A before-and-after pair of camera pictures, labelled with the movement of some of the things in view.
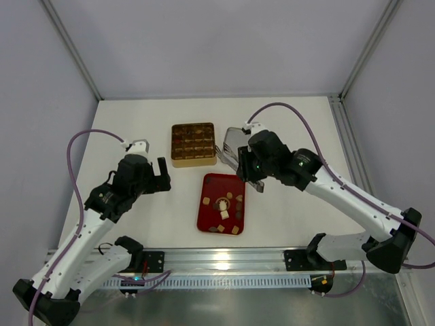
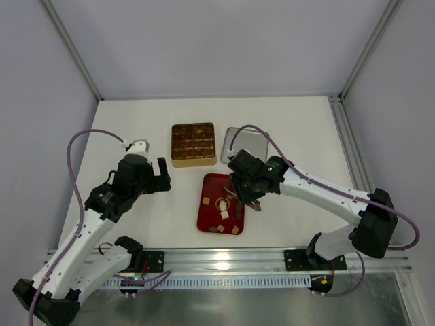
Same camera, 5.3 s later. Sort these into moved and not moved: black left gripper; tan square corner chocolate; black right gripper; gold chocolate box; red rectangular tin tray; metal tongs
Moved: black right gripper; metal tongs
Not moved: red rectangular tin tray; gold chocolate box; tan square corner chocolate; black left gripper
